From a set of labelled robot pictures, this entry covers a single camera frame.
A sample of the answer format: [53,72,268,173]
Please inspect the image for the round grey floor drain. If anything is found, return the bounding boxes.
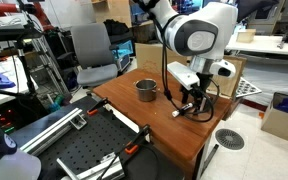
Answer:
[214,128,246,151]

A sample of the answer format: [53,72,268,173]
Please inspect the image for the small wooden box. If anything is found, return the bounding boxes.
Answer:
[235,28,257,44]

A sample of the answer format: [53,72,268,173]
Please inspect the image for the small steel pot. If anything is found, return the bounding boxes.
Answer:
[133,78,161,103]

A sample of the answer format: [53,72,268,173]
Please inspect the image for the blue glove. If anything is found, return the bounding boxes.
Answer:
[0,69,17,90]

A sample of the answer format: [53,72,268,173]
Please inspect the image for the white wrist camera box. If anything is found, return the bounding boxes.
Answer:
[166,61,201,91]

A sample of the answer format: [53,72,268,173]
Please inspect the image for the black marker white label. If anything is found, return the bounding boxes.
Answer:
[171,102,195,119]

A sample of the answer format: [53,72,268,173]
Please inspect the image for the green handled tool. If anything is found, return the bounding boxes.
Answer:
[46,94,65,113]

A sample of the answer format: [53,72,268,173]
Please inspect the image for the black perforated breadboard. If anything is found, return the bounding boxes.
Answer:
[37,109,142,180]

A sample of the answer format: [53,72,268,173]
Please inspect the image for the white table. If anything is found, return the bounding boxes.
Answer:
[225,33,288,58]

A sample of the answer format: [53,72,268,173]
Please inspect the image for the aluminium extrusion rail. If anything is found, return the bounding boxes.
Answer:
[18,107,84,156]

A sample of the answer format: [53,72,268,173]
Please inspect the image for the light corrugated cardboard sheet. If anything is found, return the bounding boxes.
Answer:
[206,55,248,100]

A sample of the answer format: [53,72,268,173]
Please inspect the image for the white perforated tray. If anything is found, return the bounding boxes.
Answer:
[235,77,263,99]

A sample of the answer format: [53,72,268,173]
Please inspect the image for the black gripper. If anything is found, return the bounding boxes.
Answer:
[181,73,216,113]

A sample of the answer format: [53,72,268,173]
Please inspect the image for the aluminium bracket plate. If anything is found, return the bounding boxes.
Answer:
[56,151,126,180]

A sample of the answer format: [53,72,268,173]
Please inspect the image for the black camera on tripod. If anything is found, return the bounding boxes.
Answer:
[0,24,44,101]

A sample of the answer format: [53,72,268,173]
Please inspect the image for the black bag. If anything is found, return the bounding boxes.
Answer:
[103,18,131,37]

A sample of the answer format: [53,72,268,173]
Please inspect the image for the grey office chair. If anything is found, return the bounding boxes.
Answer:
[69,22,121,88]

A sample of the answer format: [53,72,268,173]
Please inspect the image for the black orange bar clamp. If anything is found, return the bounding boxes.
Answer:
[96,124,152,180]
[86,97,110,117]

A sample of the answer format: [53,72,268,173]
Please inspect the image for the black strip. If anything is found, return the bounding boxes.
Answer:
[199,143,220,177]

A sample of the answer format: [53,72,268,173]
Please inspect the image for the open cardboard box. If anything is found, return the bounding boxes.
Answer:
[260,91,288,146]

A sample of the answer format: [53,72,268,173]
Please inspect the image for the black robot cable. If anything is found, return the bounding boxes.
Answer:
[135,0,221,124]

